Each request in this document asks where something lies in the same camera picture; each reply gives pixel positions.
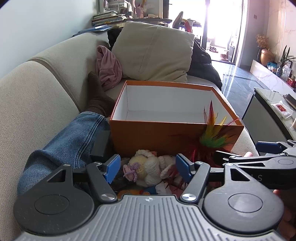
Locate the stack of books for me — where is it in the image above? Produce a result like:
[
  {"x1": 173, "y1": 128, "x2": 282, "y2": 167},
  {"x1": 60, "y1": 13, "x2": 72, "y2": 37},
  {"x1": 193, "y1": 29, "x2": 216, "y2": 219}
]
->
[{"x1": 91, "y1": 11, "x2": 128, "y2": 27}]

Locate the black jacket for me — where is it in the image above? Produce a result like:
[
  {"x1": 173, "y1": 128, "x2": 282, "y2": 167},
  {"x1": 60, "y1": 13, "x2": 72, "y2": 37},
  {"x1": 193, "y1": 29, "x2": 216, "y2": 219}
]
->
[{"x1": 107, "y1": 27, "x2": 223, "y2": 90}]

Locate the pink cloth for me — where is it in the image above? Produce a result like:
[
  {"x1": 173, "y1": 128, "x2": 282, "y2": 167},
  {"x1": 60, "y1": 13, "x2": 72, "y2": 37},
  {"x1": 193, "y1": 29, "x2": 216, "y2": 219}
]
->
[{"x1": 95, "y1": 45, "x2": 122, "y2": 91}]

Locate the white coffee table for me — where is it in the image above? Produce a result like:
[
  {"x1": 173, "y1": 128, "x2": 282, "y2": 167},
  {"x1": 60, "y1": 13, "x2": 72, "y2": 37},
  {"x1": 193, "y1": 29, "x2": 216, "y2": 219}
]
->
[{"x1": 242, "y1": 87, "x2": 295, "y2": 143}]

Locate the colourful feather toy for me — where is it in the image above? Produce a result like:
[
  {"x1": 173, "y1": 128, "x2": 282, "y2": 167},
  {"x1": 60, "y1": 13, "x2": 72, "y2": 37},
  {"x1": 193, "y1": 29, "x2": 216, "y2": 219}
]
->
[{"x1": 171, "y1": 99, "x2": 242, "y2": 163}]

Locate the green potted plant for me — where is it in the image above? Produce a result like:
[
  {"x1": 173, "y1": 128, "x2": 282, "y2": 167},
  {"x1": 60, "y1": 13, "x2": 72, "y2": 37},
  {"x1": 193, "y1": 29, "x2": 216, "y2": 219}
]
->
[{"x1": 276, "y1": 46, "x2": 295, "y2": 77}]

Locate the person's right hand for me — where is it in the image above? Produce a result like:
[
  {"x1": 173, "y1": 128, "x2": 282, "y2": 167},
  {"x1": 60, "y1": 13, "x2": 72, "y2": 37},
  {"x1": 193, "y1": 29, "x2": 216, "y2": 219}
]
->
[{"x1": 244, "y1": 151, "x2": 296, "y2": 240}]

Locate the orange cardboard box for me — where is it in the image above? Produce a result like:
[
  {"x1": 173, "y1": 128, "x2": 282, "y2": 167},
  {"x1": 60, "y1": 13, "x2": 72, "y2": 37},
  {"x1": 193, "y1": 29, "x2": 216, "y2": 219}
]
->
[{"x1": 109, "y1": 80, "x2": 244, "y2": 157}]

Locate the beige sofa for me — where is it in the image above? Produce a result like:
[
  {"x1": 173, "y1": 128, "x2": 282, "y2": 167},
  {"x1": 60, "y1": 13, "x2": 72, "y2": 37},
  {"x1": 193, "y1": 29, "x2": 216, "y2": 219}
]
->
[{"x1": 0, "y1": 31, "x2": 258, "y2": 241}]

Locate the black textured box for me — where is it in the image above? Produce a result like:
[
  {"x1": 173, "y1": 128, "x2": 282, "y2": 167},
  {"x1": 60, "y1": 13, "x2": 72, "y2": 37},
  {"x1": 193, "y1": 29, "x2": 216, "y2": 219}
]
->
[{"x1": 90, "y1": 131, "x2": 112, "y2": 163}]

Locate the brown sock foot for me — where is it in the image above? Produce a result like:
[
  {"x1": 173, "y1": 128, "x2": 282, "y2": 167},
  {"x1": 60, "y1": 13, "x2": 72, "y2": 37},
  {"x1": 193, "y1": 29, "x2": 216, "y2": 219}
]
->
[{"x1": 85, "y1": 71, "x2": 115, "y2": 118}]

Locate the copper vase with flowers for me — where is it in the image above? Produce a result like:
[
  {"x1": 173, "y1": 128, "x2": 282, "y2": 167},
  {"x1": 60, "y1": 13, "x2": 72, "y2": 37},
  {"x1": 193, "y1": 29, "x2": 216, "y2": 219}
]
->
[{"x1": 256, "y1": 34, "x2": 275, "y2": 67}]

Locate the blue jeans leg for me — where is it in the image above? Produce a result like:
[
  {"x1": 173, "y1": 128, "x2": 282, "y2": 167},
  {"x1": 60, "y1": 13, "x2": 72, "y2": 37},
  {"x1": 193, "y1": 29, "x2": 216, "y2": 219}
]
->
[{"x1": 17, "y1": 111, "x2": 110, "y2": 196}]

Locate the crochet bunny doll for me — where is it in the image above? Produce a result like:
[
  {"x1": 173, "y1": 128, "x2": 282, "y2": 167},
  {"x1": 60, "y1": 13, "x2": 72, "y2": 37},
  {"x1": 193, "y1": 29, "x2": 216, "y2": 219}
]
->
[{"x1": 122, "y1": 150, "x2": 179, "y2": 187}]

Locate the beige cushion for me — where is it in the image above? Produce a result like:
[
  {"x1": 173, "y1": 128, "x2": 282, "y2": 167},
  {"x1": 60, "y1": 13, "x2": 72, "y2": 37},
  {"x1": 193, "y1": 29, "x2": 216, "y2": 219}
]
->
[{"x1": 111, "y1": 21, "x2": 195, "y2": 83}]

